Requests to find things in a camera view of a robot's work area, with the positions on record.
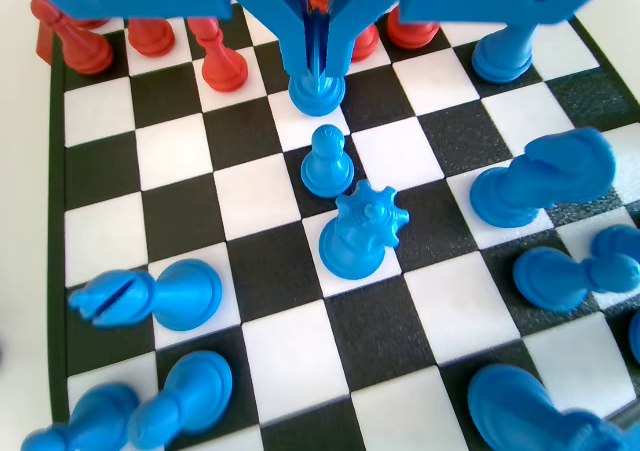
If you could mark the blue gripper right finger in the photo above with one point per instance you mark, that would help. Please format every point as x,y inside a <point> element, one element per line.
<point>360,1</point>

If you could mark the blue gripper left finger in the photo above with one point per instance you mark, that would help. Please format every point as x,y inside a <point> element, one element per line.
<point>280,6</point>

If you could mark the blue chess knight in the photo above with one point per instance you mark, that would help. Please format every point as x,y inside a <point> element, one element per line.
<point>315,98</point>
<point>515,196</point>

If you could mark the red chess bishop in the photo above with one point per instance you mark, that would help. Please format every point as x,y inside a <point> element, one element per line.
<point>366,43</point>

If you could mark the red chess knight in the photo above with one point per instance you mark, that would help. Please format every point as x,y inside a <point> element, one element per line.
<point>412,33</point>

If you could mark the red chess pawn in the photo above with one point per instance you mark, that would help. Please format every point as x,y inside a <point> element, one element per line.
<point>222,66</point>
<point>80,51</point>
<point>150,38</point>

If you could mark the red chess rook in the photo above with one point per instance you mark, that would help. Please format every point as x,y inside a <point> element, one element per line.
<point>92,22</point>

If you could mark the blue chess queen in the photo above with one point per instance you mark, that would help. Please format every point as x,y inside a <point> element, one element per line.
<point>352,246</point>

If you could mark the blue chess bishop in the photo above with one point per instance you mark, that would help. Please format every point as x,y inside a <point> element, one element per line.
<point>185,296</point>

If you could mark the blue chess rook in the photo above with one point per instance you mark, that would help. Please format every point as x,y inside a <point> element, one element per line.
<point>515,411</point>

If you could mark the blue pawn left of centre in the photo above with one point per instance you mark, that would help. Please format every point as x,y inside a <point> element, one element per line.
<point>505,53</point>

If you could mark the black white chessboard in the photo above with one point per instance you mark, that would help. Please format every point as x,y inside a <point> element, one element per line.
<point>450,301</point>

